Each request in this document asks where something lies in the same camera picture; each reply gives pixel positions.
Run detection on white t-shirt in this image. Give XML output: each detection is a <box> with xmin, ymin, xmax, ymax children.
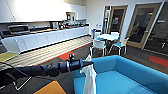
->
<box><xmin>78</xmin><ymin>54</ymin><xmax>99</xmax><ymax>94</ymax></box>

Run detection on blue waste bin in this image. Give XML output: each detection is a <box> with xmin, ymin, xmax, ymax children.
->
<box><xmin>90</xmin><ymin>28</ymin><xmax>98</xmax><ymax>40</ymax></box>

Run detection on white round table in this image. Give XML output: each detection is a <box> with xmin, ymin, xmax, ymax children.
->
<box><xmin>96</xmin><ymin>33</ymin><xmax>120</xmax><ymax>43</ymax></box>

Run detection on white chair teal seat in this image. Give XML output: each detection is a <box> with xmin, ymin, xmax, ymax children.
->
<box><xmin>109</xmin><ymin>37</ymin><xmax>130</xmax><ymax>56</ymax></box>

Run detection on white kitchen counter cabinets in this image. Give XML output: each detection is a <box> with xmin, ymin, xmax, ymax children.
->
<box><xmin>0</xmin><ymin>23</ymin><xmax>92</xmax><ymax>55</ymax></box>

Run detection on dark coffee machine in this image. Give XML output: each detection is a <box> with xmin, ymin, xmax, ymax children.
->
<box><xmin>65</xmin><ymin>11</ymin><xmax>78</xmax><ymax>26</ymax></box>

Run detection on blue sofa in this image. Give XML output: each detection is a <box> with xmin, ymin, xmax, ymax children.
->
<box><xmin>70</xmin><ymin>54</ymin><xmax>168</xmax><ymax>94</ymax></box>

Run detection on wooden glass door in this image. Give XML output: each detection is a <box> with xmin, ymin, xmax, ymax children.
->
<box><xmin>126</xmin><ymin>2</ymin><xmax>165</xmax><ymax>50</ymax></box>
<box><xmin>106</xmin><ymin>4</ymin><xmax>129</xmax><ymax>38</ymax></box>

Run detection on yellow seat chair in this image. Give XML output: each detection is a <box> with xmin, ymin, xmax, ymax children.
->
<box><xmin>0</xmin><ymin>50</ymin><xmax>33</xmax><ymax>92</ymax></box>

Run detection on grey microwave oven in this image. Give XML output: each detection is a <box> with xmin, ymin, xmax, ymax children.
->
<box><xmin>7</xmin><ymin>23</ymin><xmax>32</xmax><ymax>35</ymax></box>

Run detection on white wall cabinets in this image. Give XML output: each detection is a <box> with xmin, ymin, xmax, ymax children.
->
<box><xmin>0</xmin><ymin>0</ymin><xmax>88</xmax><ymax>24</ymax></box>

